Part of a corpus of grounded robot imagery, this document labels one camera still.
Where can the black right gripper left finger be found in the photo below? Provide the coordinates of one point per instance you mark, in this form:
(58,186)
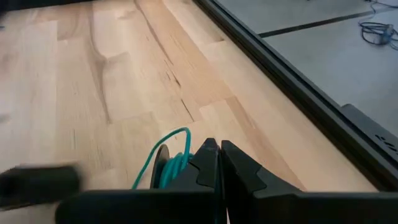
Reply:
(140,208)

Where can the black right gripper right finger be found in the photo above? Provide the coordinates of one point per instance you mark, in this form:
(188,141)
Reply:
(295,208)

